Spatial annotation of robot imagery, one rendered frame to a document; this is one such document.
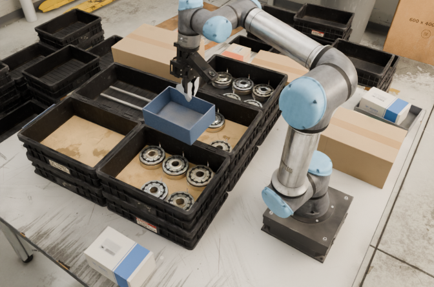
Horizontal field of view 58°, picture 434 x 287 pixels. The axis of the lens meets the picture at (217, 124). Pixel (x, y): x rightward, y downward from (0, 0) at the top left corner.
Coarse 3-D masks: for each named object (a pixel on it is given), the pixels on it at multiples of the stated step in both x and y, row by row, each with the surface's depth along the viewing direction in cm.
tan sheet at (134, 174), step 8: (136, 160) 158; (128, 168) 155; (136, 168) 155; (144, 168) 155; (160, 168) 155; (120, 176) 152; (128, 176) 152; (136, 176) 152; (144, 176) 152; (152, 176) 152; (160, 176) 152; (136, 184) 149; (168, 184) 149; (176, 184) 149; (184, 184) 149; (192, 192) 146; (200, 192) 146
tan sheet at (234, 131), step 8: (224, 128) 172; (232, 128) 172; (240, 128) 172; (200, 136) 168; (208, 136) 168; (216, 136) 168; (224, 136) 168; (232, 136) 168; (240, 136) 168; (232, 144) 165
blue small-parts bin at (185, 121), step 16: (160, 96) 140; (176, 96) 144; (192, 96) 138; (144, 112) 134; (160, 112) 142; (176, 112) 142; (192, 112) 142; (208, 112) 132; (160, 128) 134; (176, 128) 129; (192, 128) 127
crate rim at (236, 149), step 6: (198, 90) 176; (216, 96) 173; (234, 102) 170; (246, 108) 168; (252, 108) 167; (258, 114) 163; (258, 120) 163; (252, 126) 158; (246, 132) 156; (240, 138) 153; (246, 138) 155; (204, 144) 150; (240, 144) 151; (216, 150) 148; (222, 150) 148; (234, 150) 148
